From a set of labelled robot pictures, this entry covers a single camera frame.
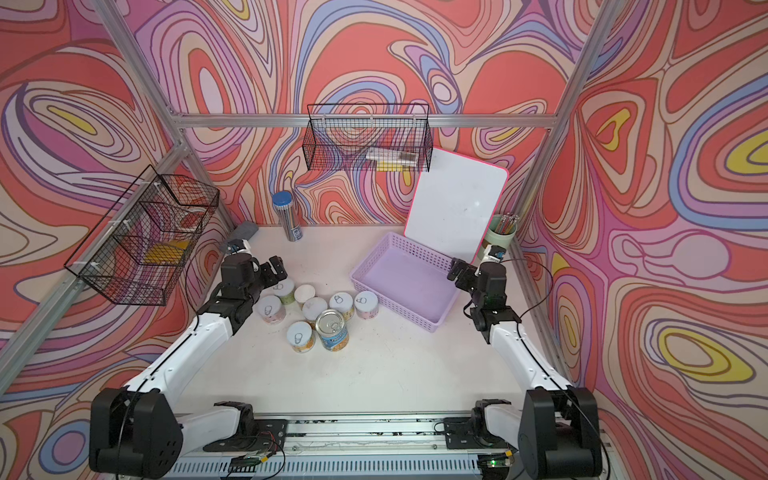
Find small can white plastic lid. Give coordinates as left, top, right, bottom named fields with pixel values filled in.
left=294, top=284, right=316, bottom=307

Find purple plastic basket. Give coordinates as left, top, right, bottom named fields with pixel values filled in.
left=350, top=232, right=459, bottom=333

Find blue Progresso soup can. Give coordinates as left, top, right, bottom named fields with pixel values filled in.
left=315, top=309, right=349, bottom=352

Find small can frosted lid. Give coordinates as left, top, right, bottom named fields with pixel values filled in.
left=302, top=297, right=328, bottom=327

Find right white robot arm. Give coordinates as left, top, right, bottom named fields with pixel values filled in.
left=447, top=256, right=607, bottom=479

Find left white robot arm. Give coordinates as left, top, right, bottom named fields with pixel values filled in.
left=88, top=249, right=287, bottom=479

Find yellow item in left basket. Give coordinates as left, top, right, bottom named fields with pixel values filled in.
left=142, top=240, right=189, bottom=266

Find markers in back basket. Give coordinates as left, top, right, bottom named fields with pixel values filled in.
left=365, top=147, right=418, bottom=172

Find small can green label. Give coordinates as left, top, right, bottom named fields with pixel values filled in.
left=270, top=278, right=296, bottom=305

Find small can pink left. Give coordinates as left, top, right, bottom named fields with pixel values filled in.
left=255, top=295, right=286, bottom=324

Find grey eraser block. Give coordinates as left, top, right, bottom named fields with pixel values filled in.
left=227, top=221, right=259, bottom=242

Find green pen cup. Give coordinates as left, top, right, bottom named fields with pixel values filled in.
left=482, top=214, right=519, bottom=250

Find small can orange label front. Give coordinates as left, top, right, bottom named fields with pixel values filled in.
left=286, top=321, right=315, bottom=353

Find clear tube blue cap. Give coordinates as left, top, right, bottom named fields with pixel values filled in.
left=272, top=190, right=303, bottom=242

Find small can yellow label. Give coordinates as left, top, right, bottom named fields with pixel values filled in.
left=328, top=292, right=354, bottom=321

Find small can pink label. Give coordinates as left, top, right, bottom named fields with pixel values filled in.
left=354, top=291, right=379, bottom=320

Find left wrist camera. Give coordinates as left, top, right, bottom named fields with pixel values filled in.
left=226, top=239, right=252, bottom=256

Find white board pink frame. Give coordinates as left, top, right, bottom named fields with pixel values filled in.
left=404, top=148, right=509, bottom=262

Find black wire basket left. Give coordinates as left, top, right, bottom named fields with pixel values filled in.
left=64, top=166, right=220, bottom=306

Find black wire basket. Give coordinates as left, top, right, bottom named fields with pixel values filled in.
left=302, top=102, right=433, bottom=173
left=64, top=166, right=220, bottom=306

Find black wire basket back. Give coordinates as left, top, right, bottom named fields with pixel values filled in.
left=302, top=102, right=433, bottom=173

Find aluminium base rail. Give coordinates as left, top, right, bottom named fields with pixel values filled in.
left=113, top=410, right=625, bottom=480

